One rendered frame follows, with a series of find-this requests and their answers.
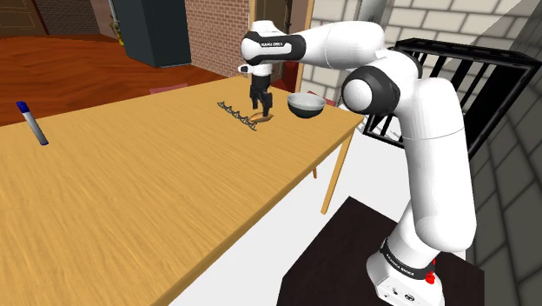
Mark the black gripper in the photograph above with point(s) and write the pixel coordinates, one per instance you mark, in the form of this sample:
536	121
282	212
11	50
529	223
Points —
261	87

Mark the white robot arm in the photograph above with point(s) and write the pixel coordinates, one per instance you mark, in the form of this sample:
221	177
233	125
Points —
427	169

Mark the orange-brown oval bread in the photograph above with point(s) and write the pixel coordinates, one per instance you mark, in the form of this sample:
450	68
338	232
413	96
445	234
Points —
260	119

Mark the black bowl with white inside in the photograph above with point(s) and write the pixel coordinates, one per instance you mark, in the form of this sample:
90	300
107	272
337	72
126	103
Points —
305	108

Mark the dark tall cabinet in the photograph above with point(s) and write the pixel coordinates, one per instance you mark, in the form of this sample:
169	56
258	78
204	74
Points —
154	31

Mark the light wooden table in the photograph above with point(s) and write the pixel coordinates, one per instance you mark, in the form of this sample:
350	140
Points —
139	195

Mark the dark robot stand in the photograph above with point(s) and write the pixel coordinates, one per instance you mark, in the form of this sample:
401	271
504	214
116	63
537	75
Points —
334	262

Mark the grey marker with blue cap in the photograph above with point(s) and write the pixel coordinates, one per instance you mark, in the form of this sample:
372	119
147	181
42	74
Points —
34	125

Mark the black metal railing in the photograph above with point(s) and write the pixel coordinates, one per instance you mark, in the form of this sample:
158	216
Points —
499	99

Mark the brown wooden door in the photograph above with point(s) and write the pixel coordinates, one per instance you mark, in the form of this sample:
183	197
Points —
19	17

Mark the wooden door frame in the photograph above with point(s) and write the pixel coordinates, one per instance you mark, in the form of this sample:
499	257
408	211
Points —
305	42

